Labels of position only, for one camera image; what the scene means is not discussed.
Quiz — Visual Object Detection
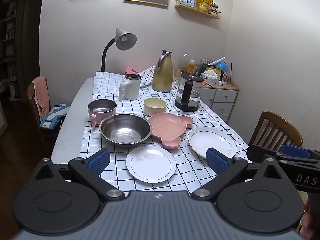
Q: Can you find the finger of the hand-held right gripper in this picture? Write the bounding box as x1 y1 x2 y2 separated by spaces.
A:
280 144 320 159
246 144 320 170

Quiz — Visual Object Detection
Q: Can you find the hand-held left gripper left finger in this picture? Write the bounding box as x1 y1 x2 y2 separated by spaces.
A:
33 148 125 202

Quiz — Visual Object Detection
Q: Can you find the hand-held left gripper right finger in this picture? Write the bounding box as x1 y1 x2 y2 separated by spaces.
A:
191 147 284 201

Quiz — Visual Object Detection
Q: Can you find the white gold-rimmed plate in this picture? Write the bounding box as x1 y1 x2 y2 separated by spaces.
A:
188 126 237 160

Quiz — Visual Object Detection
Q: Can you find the large stainless steel bowl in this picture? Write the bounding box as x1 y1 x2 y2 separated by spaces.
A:
99 113 153 148

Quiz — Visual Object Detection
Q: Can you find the white floral plate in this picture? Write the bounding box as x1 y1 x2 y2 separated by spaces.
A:
125 145 177 184

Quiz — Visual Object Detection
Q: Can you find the pink bear-shaped divided plate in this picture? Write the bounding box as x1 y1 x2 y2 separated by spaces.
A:
149 112 194 150

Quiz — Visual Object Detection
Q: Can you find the person's right hand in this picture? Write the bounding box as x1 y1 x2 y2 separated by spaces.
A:
298 199 317 240

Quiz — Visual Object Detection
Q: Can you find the white black-checked tablecloth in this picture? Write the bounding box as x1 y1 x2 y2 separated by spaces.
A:
79 66 256 198

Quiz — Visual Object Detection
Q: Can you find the wooden slat-back chair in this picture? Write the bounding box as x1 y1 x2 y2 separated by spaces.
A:
248 110 304 153

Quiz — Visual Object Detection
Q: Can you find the white drawer cabinet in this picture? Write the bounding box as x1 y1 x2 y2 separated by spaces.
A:
199 80 240 123

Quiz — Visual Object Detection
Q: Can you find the blue striped bag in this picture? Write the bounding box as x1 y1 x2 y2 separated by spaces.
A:
39 103 71 130

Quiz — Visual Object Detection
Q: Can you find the cream round bowl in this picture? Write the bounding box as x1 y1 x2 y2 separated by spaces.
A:
143 98 167 117

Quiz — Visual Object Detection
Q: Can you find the white mug with steel rim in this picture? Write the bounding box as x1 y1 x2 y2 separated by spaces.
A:
118 74 142 101

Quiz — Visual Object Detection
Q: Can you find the tissue box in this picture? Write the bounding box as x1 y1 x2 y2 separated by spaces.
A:
200 70 220 87

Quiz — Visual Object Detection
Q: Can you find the pink towel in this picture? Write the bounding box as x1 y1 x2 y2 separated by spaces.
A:
32 76 52 121

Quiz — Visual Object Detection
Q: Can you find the yellow black box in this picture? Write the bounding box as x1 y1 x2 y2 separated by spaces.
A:
204 66 222 79

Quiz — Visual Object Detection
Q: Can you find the wooden chair with towel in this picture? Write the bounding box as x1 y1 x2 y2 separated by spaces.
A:
26 76 63 137

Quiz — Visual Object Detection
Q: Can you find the orange drink bottle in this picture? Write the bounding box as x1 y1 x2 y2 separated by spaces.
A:
187 59 197 75

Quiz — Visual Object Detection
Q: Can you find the gold thermos jug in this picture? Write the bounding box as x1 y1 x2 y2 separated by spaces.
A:
151 49 174 93

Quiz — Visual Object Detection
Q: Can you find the clear glass jar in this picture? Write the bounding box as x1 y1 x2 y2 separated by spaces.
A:
177 52 191 76

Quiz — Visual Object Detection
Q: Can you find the grey gooseneck desk lamp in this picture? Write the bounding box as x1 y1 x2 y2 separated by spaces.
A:
101 28 137 72

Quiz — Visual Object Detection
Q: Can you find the dark bookshelf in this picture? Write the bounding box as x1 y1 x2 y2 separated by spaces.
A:
0 0 28 103

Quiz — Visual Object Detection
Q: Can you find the yellow flower ornament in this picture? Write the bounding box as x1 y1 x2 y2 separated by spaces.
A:
195 0 214 13

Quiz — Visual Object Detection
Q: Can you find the pink steel-lined bowl with handles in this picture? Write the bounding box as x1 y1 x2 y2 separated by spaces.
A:
87 99 118 127

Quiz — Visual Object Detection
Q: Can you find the glass kettle with black handle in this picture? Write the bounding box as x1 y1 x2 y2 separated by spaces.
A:
175 73 204 112

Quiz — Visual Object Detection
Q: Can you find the wooden wall shelf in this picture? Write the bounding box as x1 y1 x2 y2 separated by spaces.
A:
174 0 221 20

